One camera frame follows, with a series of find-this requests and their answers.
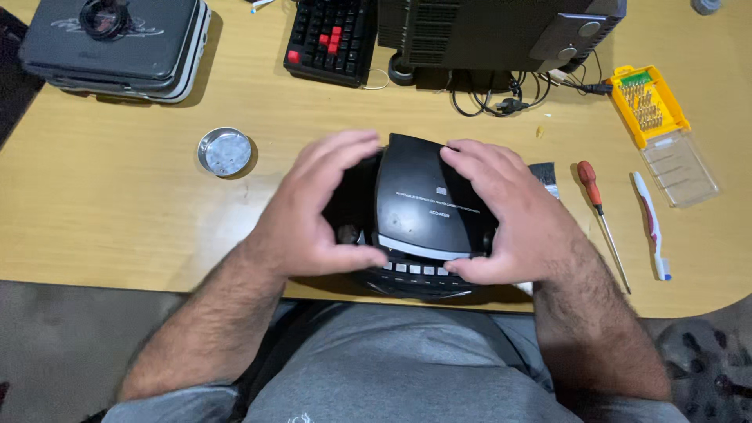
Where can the person's right hand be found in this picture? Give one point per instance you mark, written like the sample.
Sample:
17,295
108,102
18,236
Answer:
523,223

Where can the person's left hand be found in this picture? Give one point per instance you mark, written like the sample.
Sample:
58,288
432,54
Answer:
305,217

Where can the black portable stereo radio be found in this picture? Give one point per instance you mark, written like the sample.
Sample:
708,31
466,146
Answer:
423,217

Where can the black bristle paintbrush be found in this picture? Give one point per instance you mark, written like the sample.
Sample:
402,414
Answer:
545,179

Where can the round silver metal tin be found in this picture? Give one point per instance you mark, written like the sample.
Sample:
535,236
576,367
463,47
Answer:
225,152

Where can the white and pink toothbrush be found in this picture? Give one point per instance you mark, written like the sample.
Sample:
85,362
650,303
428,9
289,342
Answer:
651,226

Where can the yellow screwdriver bit case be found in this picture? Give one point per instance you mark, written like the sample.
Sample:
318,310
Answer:
661,132

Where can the person's grey shirt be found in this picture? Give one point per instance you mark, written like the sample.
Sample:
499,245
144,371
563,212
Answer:
388,370

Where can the black keyboard with red keys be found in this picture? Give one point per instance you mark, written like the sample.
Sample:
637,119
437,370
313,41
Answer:
332,38

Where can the black monitor with stand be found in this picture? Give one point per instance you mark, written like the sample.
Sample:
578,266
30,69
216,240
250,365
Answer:
499,35

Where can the grey portable disc player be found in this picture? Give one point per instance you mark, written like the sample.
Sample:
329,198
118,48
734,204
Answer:
114,47

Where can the small grey cap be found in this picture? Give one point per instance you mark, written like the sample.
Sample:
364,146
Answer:
706,6

